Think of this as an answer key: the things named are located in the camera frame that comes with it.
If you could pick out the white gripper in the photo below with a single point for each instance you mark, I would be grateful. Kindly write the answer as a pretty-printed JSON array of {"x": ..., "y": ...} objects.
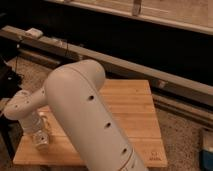
[{"x": 32, "y": 123}]

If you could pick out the white plastic bottle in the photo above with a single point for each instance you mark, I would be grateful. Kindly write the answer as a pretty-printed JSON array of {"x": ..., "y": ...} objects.
[{"x": 41, "y": 138}]

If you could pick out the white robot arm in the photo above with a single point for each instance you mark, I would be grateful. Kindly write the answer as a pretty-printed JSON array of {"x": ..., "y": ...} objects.
[{"x": 72, "y": 93}]

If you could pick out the black stand at left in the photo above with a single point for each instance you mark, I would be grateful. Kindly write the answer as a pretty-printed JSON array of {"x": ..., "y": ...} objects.
[{"x": 9, "y": 85}]

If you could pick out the white small object on beam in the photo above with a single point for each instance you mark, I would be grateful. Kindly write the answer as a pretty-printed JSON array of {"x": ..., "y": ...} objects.
[{"x": 34, "y": 33}]

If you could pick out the long wooden beam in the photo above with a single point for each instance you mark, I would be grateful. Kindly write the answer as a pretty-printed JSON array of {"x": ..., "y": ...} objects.
[{"x": 192, "y": 90}]

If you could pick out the wooden table board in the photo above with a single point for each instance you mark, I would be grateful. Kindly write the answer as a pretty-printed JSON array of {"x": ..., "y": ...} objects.
[{"x": 132, "y": 105}]

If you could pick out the blue box at right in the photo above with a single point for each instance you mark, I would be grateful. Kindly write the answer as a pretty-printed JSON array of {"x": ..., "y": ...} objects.
[{"x": 206, "y": 153}]

